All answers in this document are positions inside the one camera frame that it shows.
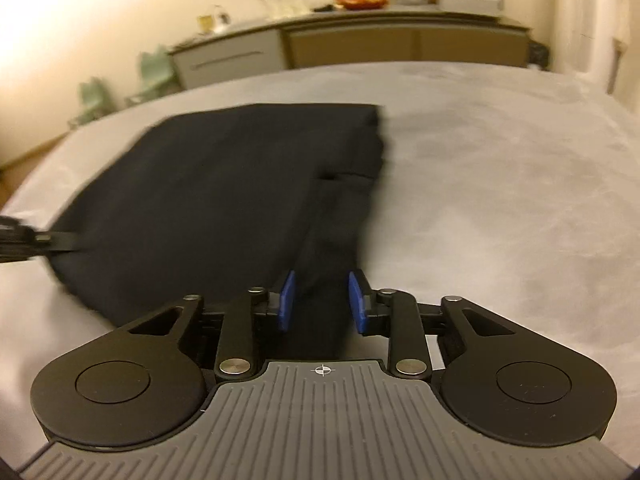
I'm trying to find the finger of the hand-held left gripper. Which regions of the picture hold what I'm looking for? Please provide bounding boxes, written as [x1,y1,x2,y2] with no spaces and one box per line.
[0,215,81,263]

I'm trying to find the long sideboard cabinet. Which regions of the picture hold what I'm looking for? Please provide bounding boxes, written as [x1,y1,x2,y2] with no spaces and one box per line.
[167,7,531,91]

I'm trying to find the dark waste bin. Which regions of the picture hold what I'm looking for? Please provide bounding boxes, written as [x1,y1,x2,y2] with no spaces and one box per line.
[527,40,551,69]

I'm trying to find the red fruit plate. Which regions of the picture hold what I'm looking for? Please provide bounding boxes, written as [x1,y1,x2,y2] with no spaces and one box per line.
[332,0,390,11]

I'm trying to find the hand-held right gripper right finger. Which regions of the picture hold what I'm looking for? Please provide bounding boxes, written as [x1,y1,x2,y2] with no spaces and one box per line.
[348,270,516,381]

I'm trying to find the green plastic chair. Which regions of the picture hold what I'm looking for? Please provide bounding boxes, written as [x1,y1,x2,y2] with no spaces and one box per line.
[67,77,121,128]
[125,45,181,106]

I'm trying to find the black pants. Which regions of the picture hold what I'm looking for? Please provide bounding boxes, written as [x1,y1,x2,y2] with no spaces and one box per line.
[47,102,388,361]

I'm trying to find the white curtain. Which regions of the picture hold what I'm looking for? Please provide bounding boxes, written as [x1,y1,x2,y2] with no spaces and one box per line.
[552,0,640,106]

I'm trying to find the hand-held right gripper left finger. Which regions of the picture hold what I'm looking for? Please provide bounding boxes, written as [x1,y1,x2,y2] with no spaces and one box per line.
[115,270,297,381]

